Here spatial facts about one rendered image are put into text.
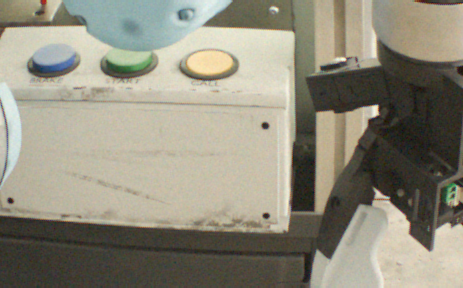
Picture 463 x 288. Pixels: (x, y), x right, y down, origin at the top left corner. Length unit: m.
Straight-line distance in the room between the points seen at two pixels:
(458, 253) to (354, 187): 1.55
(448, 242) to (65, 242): 1.18
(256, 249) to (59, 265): 0.20
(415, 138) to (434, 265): 1.53
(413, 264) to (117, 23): 1.73
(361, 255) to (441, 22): 0.17
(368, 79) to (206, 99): 0.33
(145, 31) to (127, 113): 0.53
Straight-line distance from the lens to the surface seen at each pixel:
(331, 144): 1.10
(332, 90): 0.78
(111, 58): 1.08
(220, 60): 1.07
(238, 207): 1.11
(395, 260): 2.25
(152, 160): 1.09
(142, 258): 1.23
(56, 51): 1.10
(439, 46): 0.66
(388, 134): 0.72
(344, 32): 1.05
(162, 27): 0.54
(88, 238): 1.23
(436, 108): 0.69
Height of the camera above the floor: 1.46
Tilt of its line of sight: 35 degrees down
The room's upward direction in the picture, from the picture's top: 3 degrees counter-clockwise
